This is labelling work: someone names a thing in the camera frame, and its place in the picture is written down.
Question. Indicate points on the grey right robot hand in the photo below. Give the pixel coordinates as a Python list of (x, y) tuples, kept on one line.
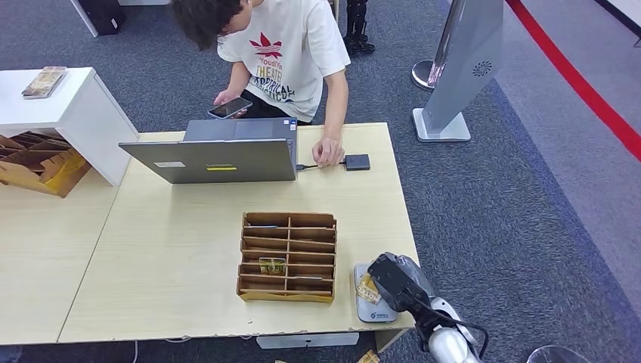
[(384, 299)]

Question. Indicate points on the white side table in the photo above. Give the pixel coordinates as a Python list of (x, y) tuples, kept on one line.
[(60, 108)]

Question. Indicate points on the person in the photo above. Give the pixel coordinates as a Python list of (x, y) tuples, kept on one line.
[(295, 40)]

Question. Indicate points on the brown cardboard organizer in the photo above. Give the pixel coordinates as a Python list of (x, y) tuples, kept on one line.
[(35, 169)]

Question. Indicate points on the white card reader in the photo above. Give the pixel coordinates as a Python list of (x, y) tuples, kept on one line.
[(370, 315)]

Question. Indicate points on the black cabinet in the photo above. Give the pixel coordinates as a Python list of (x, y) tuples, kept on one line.
[(100, 15)]

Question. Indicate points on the grey kiosk stand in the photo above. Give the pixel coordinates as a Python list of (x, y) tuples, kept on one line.
[(466, 50)]

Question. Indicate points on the stack of patterned cards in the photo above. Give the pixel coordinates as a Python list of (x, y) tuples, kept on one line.
[(44, 82)]

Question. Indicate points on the person's left hand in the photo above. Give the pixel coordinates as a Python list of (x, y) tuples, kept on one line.
[(328, 153)]

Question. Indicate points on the yellow patterned ID card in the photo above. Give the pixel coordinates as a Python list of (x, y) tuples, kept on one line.
[(368, 290)]

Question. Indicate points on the black smartphone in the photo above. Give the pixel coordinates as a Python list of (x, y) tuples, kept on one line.
[(230, 107)]

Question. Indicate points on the black tripod stand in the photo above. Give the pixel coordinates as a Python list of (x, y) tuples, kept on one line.
[(357, 30)]

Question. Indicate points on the chrome stanchion post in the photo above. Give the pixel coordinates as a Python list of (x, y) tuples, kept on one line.
[(425, 75)]

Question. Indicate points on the small black usb box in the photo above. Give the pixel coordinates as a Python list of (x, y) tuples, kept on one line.
[(357, 162)]

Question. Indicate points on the person's left forearm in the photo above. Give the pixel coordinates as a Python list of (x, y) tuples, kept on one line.
[(337, 102)]

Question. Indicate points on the yellow green room key card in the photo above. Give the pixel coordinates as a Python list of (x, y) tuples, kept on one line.
[(272, 266)]

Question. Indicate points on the red barrier belt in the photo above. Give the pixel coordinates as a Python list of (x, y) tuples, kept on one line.
[(576, 80)]

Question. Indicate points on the person's right forearm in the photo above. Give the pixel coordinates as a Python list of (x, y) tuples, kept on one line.
[(238, 77)]

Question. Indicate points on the wooden slotted card organizer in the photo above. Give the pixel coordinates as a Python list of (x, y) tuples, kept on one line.
[(310, 245)]

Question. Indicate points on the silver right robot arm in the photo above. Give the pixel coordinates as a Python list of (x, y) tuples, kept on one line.
[(445, 348)]

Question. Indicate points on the person's right hand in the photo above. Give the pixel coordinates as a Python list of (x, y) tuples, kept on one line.
[(229, 96)]

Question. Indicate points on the grey laptop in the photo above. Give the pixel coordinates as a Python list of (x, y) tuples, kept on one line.
[(225, 161)]

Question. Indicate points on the clear round glass object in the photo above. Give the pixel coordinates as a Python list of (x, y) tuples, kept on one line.
[(556, 354)]

